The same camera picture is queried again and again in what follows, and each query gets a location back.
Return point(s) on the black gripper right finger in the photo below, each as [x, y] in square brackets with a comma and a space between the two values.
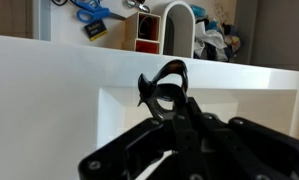
[249, 143]

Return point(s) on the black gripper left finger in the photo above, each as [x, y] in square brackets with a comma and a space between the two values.
[180, 140]

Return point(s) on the black claw hair clip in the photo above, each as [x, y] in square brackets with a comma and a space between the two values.
[149, 90]

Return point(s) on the white open drawer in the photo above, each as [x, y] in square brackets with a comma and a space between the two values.
[65, 30]

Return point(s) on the white sink basin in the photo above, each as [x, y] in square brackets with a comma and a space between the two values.
[255, 106]

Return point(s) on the pile of assorted clutter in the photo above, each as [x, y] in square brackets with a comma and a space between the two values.
[210, 36]

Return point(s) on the white arch organizer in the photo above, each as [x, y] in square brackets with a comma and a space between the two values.
[189, 30]

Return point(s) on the blue crumpled cloth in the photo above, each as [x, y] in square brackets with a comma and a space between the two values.
[211, 25]

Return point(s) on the white orange box organizer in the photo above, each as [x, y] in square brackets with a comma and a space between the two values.
[130, 30]

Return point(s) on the blue capped clear tube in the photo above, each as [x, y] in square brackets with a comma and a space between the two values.
[198, 10]

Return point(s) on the white paper label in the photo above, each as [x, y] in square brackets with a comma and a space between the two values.
[220, 10]

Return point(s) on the small silver scissors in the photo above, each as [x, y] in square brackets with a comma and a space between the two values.
[140, 7]

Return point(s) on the black yellow card pack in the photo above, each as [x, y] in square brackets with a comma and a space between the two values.
[95, 30]

